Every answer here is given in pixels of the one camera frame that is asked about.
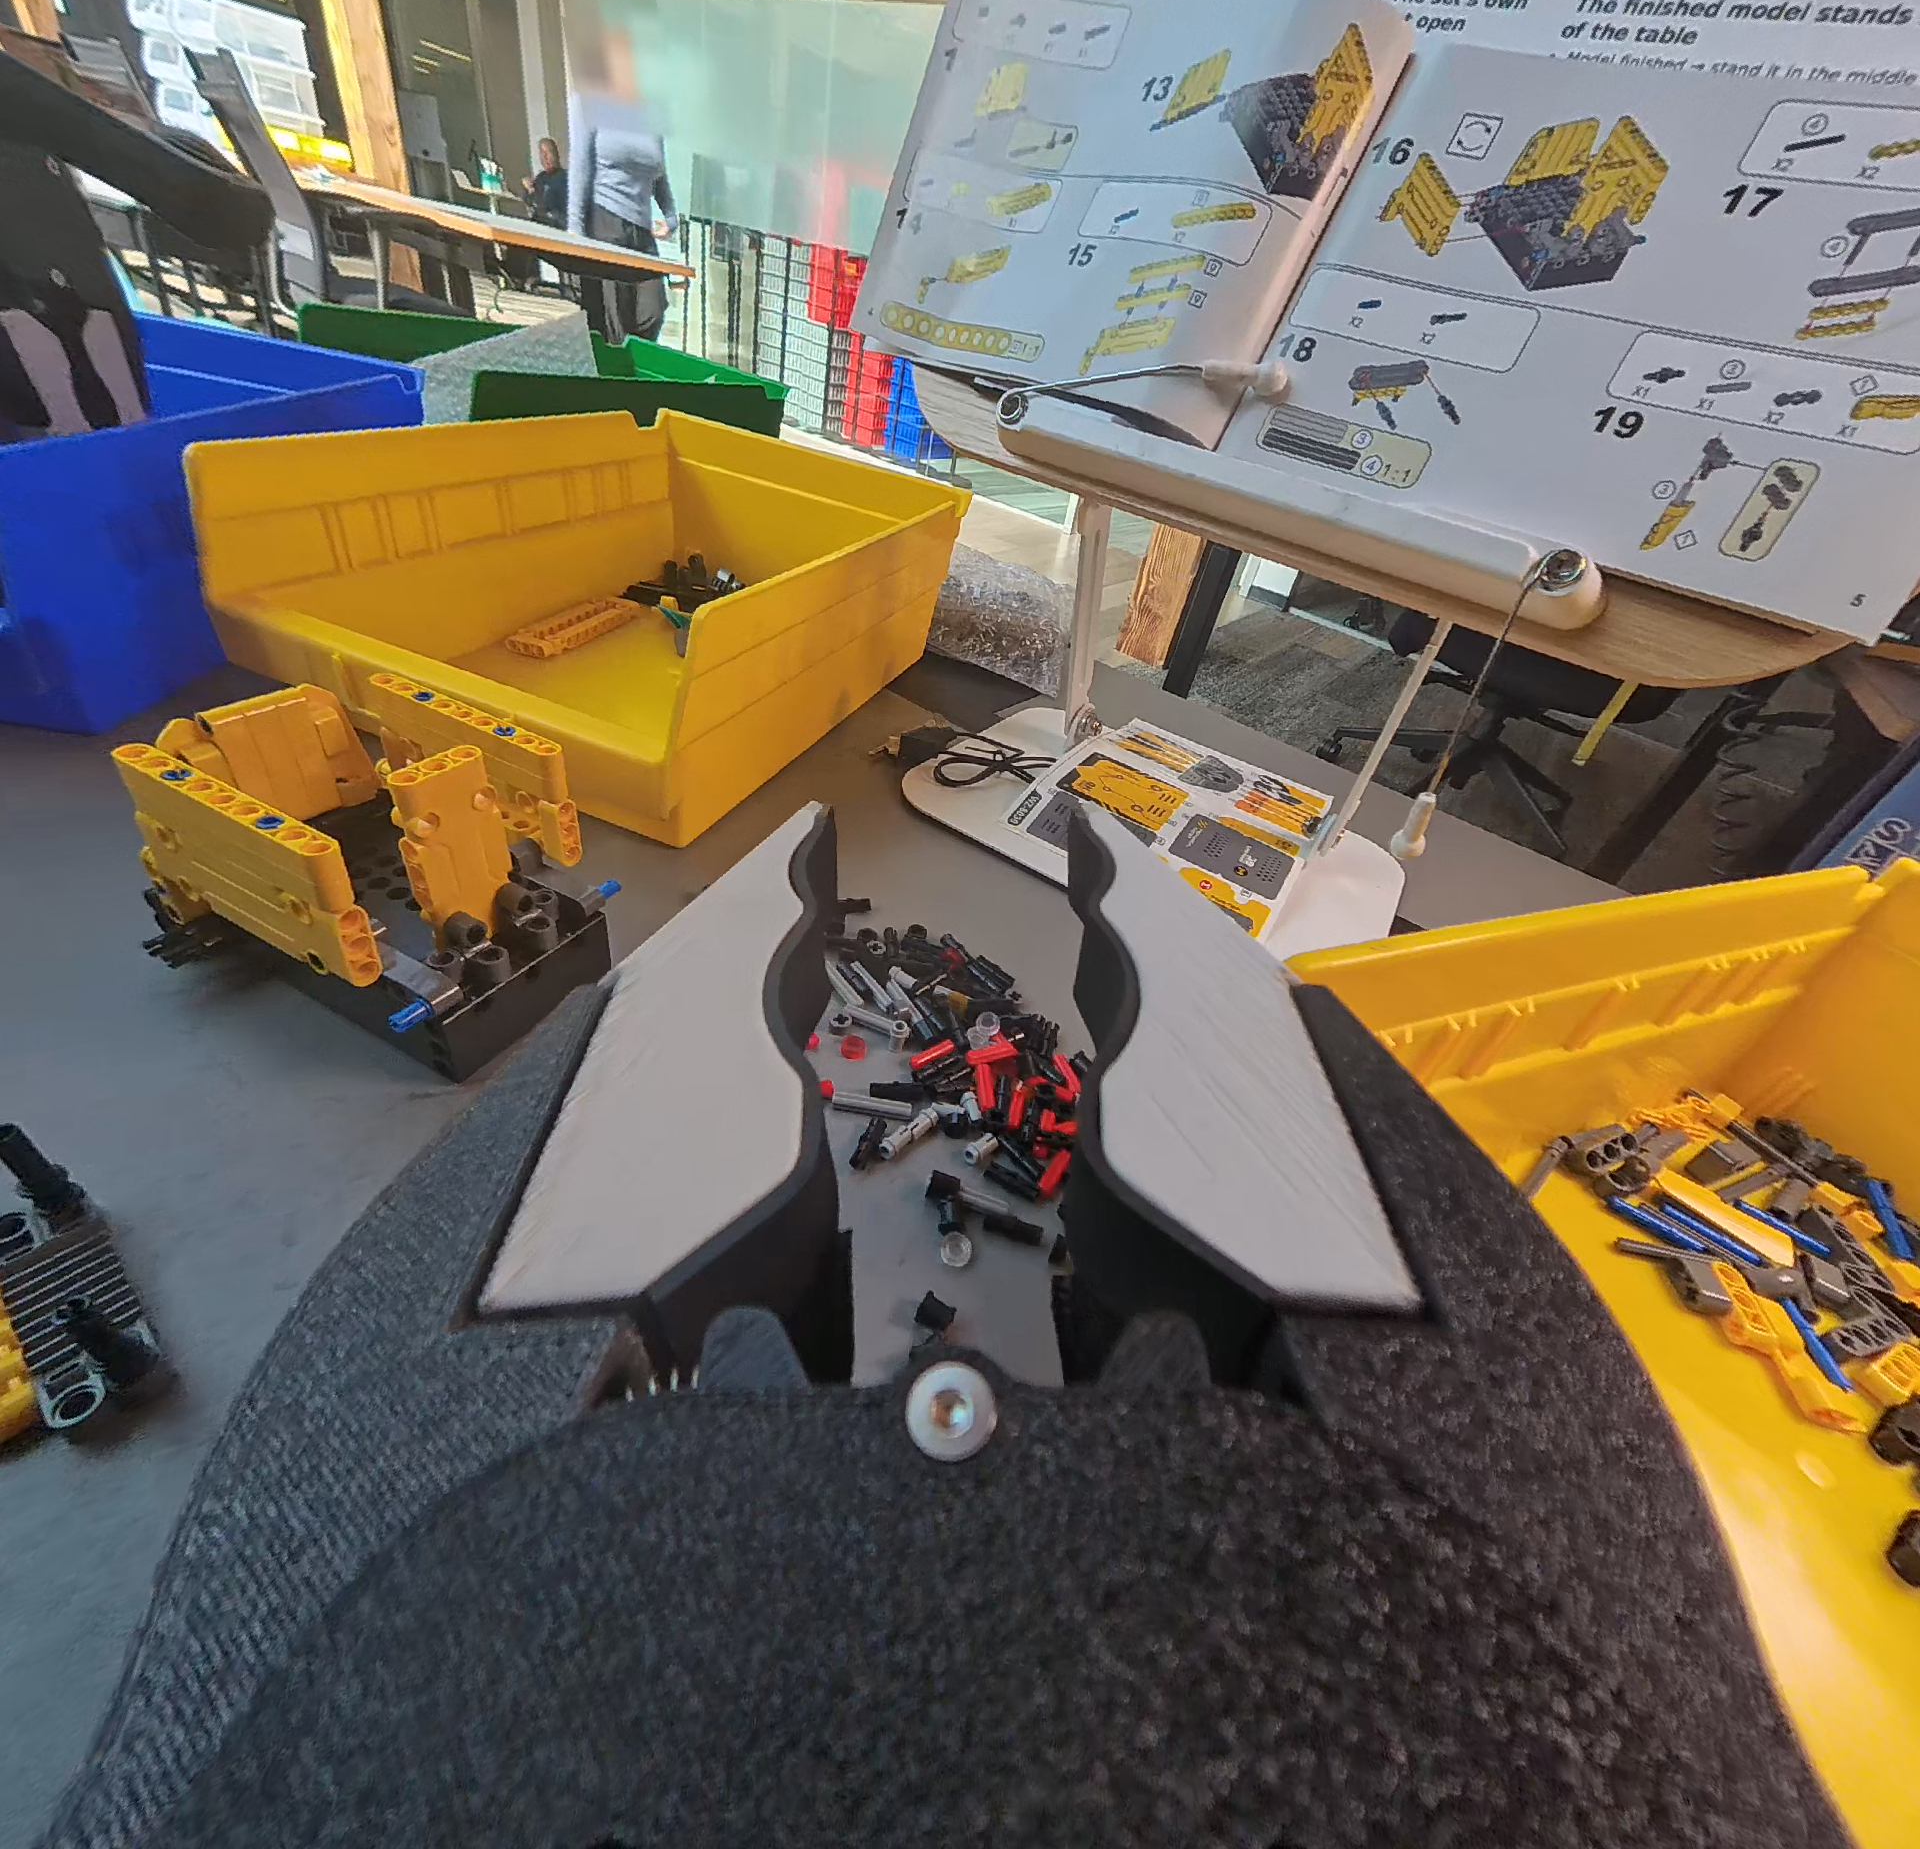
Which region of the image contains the heap of plastic bags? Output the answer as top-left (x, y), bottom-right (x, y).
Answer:
top-left (412, 309), bottom-right (594, 426)

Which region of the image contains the standing desk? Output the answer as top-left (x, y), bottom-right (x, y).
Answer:
top-left (299, 175), bottom-right (698, 337)

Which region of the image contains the pile of small lego pins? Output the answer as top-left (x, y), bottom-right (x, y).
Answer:
top-left (809, 905), bottom-right (1089, 1333)

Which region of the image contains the green plastic bin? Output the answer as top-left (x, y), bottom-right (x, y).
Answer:
top-left (297, 301), bottom-right (787, 438)

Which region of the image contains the black office chair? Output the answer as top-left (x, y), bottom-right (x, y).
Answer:
top-left (1318, 603), bottom-right (1682, 860)

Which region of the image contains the wooden support post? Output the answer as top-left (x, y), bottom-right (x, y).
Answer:
top-left (1115, 522), bottom-right (1208, 667)

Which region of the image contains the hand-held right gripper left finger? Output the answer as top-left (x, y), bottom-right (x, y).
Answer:
top-left (477, 800), bottom-right (853, 1387)

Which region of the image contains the yellow black lego model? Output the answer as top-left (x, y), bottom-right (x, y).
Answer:
top-left (112, 674), bottom-right (617, 1083)

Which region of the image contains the heap of grey yellow lego parts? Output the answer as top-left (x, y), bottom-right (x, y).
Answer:
top-left (1522, 1091), bottom-right (1920, 1586)

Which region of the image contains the yellow plastic bin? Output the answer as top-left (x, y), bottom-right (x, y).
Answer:
top-left (1287, 858), bottom-right (1920, 1849)
top-left (182, 409), bottom-right (972, 849)

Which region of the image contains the grey yellow lego subassembly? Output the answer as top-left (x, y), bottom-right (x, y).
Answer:
top-left (0, 1125), bottom-right (173, 1446)

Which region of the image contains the black power cable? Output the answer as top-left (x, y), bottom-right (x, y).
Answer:
top-left (896, 731), bottom-right (1059, 792)

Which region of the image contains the rack of coloured bins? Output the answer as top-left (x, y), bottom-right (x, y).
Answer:
top-left (751, 228), bottom-right (962, 462)

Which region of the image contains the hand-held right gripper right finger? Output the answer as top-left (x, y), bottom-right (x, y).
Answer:
top-left (1061, 806), bottom-right (1425, 1387)

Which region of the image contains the orange lego frame panel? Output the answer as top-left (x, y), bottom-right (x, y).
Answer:
top-left (501, 597), bottom-right (638, 661)

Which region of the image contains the blue plastic bin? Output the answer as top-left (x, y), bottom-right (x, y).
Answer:
top-left (0, 309), bottom-right (424, 732)

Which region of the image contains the instruction booklet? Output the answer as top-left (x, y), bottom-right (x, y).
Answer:
top-left (851, 0), bottom-right (1920, 643)

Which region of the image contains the black lego beam with gears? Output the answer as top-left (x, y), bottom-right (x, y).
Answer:
top-left (621, 551), bottom-right (744, 620)

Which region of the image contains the grey bubble wrap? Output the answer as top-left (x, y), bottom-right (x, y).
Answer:
top-left (928, 543), bottom-right (1080, 696)

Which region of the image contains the folded leaflet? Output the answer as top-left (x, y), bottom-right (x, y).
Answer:
top-left (1002, 719), bottom-right (1337, 939)

